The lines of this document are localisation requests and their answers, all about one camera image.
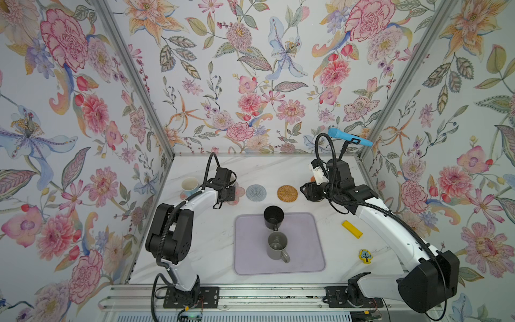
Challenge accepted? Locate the light blue mug cream interior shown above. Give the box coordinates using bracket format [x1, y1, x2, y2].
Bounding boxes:
[181, 177, 199, 197]

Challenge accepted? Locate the grey round patterned coaster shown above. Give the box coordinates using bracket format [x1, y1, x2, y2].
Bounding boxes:
[245, 185, 267, 202]

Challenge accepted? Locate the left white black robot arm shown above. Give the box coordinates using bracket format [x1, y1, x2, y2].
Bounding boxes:
[145, 167, 237, 308]

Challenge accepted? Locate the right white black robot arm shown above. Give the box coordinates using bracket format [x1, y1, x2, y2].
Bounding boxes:
[300, 159, 459, 313]

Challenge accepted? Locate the black microphone stand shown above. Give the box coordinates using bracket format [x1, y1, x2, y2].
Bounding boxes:
[338, 138, 361, 161]

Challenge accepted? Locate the yellow pencil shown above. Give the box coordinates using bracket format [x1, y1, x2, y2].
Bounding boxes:
[342, 221, 363, 239]

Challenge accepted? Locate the blue microphone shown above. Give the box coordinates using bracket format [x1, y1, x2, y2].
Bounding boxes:
[328, 127, 373, 147]

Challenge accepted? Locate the lavender rectangular mat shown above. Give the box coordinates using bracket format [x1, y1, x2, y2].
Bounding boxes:
[234, 213, 326, 276]

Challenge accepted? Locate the black mug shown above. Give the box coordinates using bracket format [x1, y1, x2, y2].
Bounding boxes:
[264, 205, 284, 232]

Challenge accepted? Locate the yellow round sticker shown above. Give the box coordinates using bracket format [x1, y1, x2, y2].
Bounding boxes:
[359, 249, 373, 264]

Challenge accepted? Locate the dark grey mug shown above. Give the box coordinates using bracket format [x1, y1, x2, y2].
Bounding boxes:
[267, 232, 290, 264]

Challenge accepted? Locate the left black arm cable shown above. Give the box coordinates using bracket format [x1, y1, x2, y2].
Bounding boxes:
[150, 152, 222, 322]

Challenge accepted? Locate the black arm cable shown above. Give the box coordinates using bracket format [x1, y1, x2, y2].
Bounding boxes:
[150, 152, 222, 322]
[314, 132, 448, 321]

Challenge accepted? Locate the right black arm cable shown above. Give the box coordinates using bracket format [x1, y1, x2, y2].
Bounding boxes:
[314, 132, 448, 321]

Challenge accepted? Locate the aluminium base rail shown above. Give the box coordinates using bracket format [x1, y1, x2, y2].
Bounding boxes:
[98, 283, 443, 313]

